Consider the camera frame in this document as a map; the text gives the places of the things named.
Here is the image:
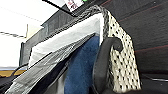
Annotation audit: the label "dark blue plush toy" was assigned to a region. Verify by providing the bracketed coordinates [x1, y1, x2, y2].
[63, 34, 101, 94]

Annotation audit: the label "black bag with grey print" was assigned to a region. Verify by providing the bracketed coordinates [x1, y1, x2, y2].
[4, 33, 96, 94]

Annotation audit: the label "white red printed package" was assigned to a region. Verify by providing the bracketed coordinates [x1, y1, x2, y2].
[64, 0, 85, 12]

